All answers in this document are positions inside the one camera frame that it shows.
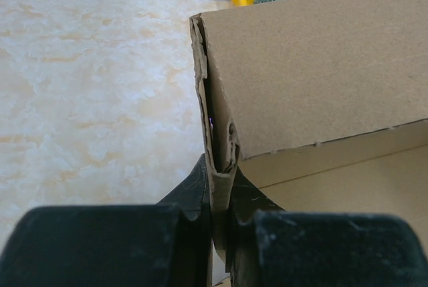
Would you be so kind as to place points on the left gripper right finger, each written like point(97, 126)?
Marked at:
point(357, 225)

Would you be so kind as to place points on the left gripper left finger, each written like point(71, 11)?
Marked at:
point(165, 244)

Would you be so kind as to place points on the brown cardboard box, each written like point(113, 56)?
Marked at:
point(296, 87)

